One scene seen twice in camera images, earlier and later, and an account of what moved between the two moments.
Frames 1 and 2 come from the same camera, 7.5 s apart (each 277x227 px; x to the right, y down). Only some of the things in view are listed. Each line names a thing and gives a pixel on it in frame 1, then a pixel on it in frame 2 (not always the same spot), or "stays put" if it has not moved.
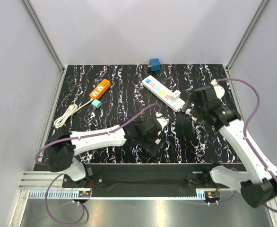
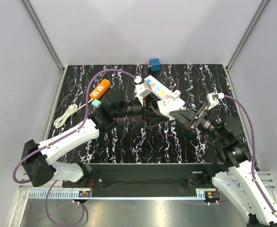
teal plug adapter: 96,103 stays put
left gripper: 152,147 -> 153,117
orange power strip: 100,89 stays put
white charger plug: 176,94 stays put
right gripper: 191,99 -> 185,116
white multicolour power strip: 162,93 stays put
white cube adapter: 157,141 -> 166,106
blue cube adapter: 155,65 stays put
